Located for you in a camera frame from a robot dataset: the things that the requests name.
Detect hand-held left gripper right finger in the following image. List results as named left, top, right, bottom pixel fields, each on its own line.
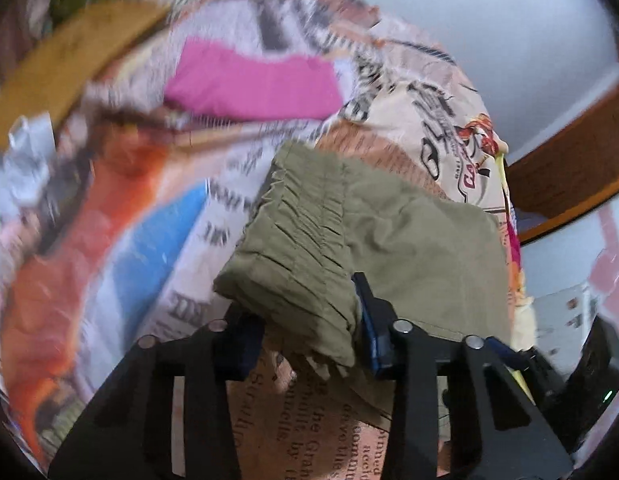
left=352, top=272, right=575, bottom=480

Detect wooden wardrobe cabinet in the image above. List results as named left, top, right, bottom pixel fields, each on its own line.
left=504, top=77, right=619, bottom=247

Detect khaki pants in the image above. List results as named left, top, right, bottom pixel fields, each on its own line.
left=213, top=140, right=513, bottom=378

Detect pink cloth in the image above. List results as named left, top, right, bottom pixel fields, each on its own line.
left=164, top=37, right=346, bottom=122

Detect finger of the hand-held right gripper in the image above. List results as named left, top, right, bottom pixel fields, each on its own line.
left=484, top=337, right=565, bottom=411

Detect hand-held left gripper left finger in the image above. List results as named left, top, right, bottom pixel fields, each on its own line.
left=48, top=304, right=266, bottom=480

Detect wooden lap table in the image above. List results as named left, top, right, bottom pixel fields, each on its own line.
left=0, top=0, right=173, bottom=152

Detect pile of papers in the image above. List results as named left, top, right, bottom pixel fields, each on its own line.
left=0, top=115, right=58, bottom=221

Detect printed blanket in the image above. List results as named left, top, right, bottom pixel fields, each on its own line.
left=0, top=0, right=537, bottom=480

